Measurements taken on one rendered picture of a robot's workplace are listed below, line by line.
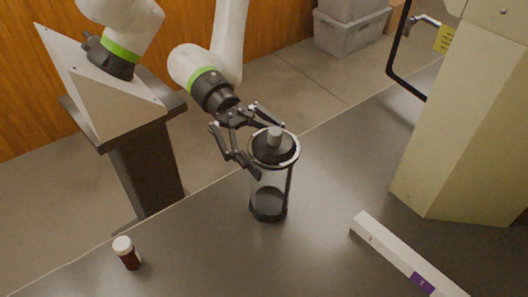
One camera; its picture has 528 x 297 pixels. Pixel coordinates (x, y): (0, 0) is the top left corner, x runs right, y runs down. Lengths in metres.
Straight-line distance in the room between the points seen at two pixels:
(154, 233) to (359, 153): 0.60
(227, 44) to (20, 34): 1.58
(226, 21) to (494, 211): 0.81
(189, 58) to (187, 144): 1.56
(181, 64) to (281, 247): 0.49
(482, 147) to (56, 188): 2.21
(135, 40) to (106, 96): 0.20
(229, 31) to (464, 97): 0.60
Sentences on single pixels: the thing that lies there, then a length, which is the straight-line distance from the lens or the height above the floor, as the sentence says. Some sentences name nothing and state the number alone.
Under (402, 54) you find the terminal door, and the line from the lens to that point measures 1.23.
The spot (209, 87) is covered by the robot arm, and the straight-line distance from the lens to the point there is 0.82.
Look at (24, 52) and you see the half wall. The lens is 2.43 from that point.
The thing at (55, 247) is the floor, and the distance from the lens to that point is 2.20.
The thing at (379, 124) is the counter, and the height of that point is 0.94.
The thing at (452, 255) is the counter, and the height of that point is 0.94.
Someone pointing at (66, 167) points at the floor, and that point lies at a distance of 2.55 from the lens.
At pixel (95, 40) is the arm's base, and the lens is 1.26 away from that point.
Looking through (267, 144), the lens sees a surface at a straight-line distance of 0.70.
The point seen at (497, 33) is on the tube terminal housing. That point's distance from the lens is 0.69.
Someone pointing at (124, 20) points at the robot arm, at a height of 1.25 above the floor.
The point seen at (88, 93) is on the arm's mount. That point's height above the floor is 1.12.
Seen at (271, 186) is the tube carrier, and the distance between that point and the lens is 0.75.
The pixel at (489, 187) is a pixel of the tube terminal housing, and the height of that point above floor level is 1.08.
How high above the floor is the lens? 1.68
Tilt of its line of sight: 47 degrees down
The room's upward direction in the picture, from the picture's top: straight up
